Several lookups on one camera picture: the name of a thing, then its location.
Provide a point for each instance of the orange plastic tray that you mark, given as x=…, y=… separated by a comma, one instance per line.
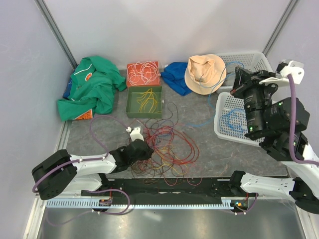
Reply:
x=143, y=74

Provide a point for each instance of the blue cloth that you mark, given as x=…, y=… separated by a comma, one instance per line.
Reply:
x=173, y=75

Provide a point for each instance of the light blue cable duct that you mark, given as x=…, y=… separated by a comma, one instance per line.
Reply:
x=225, y=204

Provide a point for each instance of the peach bucket hat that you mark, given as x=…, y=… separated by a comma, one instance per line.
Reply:
x=205, y=73

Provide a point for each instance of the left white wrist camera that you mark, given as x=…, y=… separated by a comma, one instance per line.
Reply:
x=135, y=133

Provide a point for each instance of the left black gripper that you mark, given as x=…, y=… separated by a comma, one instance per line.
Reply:
x=148, y=152

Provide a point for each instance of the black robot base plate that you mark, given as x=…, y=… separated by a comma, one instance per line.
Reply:
x=176, y=191

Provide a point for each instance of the far white plastic basket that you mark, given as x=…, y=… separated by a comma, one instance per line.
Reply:
x=251, y=60

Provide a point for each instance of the right aluminium frame post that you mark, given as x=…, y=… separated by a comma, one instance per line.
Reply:
x=292, y=4

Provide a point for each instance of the left aluminium frame post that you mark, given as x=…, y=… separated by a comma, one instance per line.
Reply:
x=56, y=31

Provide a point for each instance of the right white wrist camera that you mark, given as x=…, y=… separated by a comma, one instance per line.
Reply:
x=284, y=68

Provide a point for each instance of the green plastic tray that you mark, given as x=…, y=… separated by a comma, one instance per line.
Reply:
x=144, y=102

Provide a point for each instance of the green jacket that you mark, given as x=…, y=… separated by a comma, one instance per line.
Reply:
x=91, y=89

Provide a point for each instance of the aluminium frame post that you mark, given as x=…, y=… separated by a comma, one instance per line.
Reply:
x=292, y=4
x=56, y=31

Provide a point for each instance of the white plastic basket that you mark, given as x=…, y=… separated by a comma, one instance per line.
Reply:
x=230, y=120
x=251, y=60

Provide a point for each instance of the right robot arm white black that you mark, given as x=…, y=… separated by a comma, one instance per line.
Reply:
x=277, y=119

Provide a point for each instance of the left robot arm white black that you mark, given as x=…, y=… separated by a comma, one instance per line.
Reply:
x=63, y=172

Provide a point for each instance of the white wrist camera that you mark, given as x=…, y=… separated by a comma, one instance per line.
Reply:
x=284, y=68
x=135, y=133

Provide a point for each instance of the near white plastic basket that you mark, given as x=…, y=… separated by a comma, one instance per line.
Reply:
x=230, y=120

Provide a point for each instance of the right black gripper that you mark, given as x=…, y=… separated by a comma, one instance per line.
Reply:
x=246, y=80

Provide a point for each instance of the grey adidas garment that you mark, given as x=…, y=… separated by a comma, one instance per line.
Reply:
x=229, y=80

